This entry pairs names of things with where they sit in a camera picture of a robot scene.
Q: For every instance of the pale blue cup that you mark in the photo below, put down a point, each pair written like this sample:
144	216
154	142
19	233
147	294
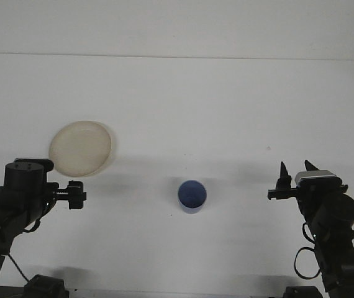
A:
192	195

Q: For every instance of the pale round plate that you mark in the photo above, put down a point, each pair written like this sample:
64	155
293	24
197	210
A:
80	146

